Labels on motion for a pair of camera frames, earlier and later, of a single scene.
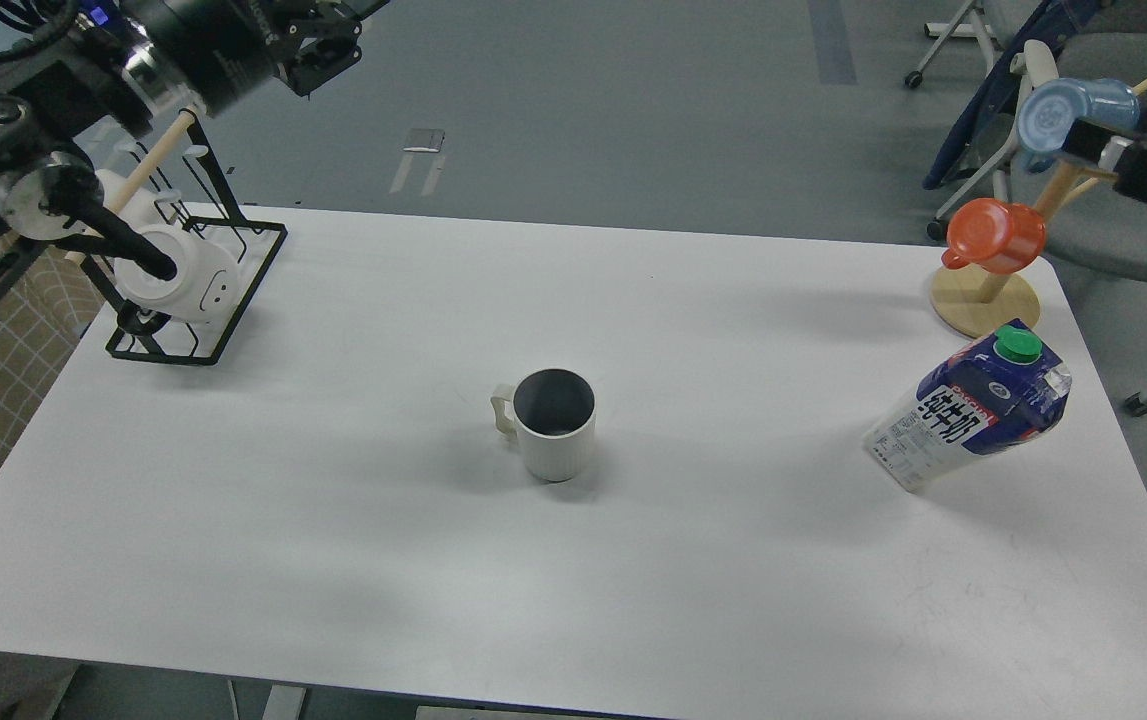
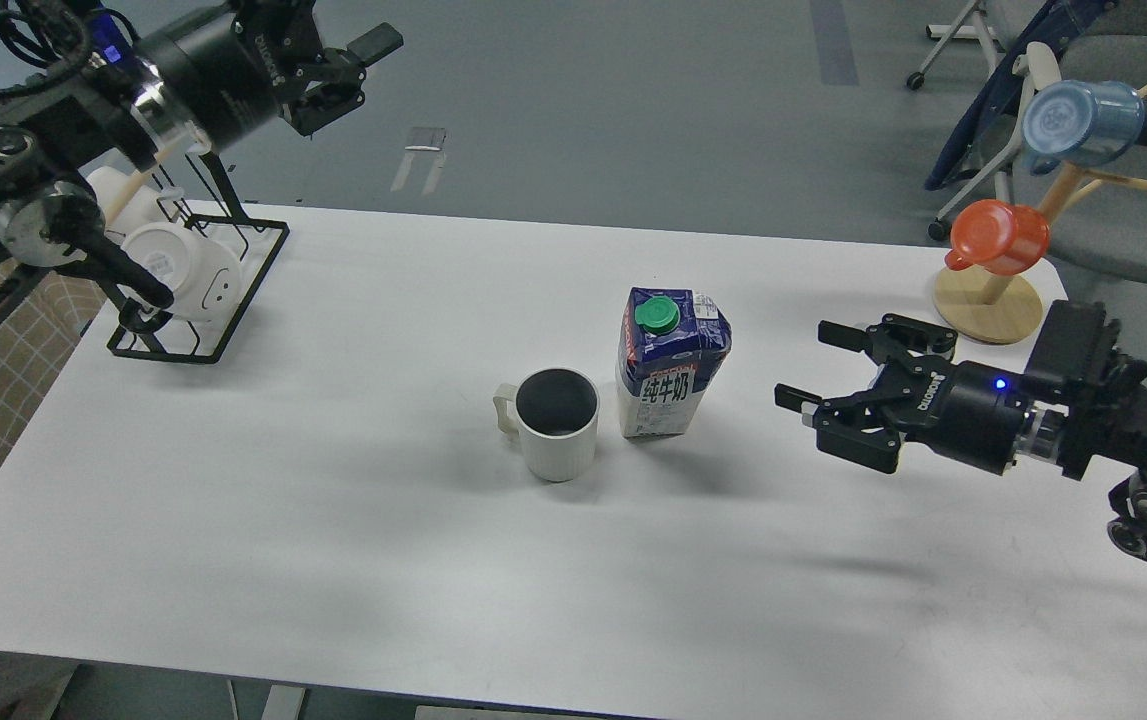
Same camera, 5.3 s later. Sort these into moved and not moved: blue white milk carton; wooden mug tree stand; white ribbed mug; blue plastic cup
Moved: blue white milk carton
Not moved: wooden mug tree stand; blue plastic cup; white ribbed mug
